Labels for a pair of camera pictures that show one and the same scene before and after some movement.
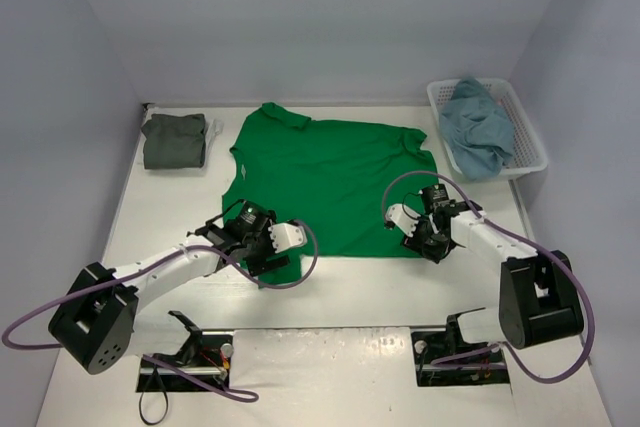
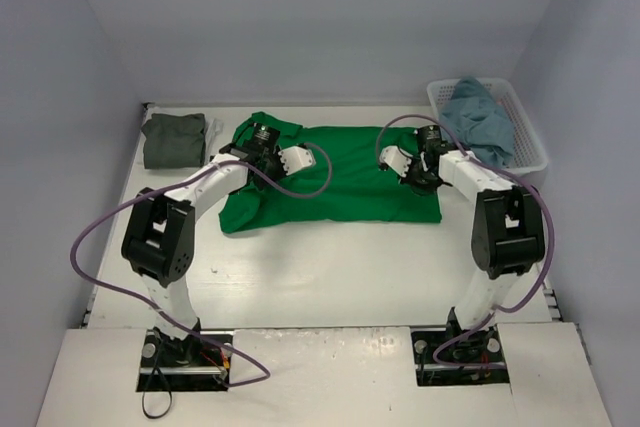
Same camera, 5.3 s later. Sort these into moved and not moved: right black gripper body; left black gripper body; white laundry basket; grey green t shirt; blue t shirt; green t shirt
Moved: green t shirt; right black gripper body; left black gripper body
Not moved: white laundry basket; blue t shirt; grey green t shirt
